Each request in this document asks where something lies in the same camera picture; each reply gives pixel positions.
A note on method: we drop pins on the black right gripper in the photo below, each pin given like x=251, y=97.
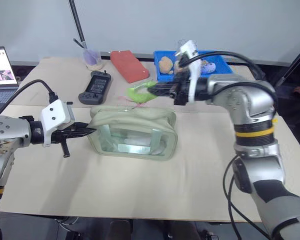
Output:
x=182, y=87

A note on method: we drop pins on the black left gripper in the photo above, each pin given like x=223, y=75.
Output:
x=63, y=136

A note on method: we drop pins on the green plastic item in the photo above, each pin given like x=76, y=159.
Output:
x=137, y=95

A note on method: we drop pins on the green pouch with clear window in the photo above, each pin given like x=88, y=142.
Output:
x=137, y=135

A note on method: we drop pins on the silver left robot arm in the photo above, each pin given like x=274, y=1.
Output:
x=7, y=135

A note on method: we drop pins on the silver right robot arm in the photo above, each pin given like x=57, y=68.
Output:
x=250, y=105

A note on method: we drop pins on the tan plush toy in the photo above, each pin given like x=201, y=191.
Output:
x=166, y=65

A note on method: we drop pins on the red rectangular block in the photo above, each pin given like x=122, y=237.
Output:
x=130, y=66

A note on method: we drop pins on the black handheld game controller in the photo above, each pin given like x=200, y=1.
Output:
x=96, y=87

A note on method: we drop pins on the purple blue small toy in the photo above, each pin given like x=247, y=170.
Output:
x=208, y=67

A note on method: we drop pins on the blue plastic tray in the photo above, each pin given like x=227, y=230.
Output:
x=220, y=66

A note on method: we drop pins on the clear cup with purple contents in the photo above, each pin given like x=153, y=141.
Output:
x=93, y=60

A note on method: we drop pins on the open laptop computer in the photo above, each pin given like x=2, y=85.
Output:
x=1, y=75

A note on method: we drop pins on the black gooseneck pole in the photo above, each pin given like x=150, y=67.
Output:
x=77, y=23

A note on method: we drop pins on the dark rounded shape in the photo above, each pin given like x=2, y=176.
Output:
x=187, y=231
x=120, y=230

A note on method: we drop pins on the black tripod leg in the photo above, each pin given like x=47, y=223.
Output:
x=293, y=62

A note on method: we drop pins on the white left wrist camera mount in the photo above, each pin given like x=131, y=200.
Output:
x=56, y=112

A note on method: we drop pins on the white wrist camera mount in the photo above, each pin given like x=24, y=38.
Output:
x=193, y=72
x=56, y=112

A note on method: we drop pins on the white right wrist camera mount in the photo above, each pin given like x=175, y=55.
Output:
x=193, y=72

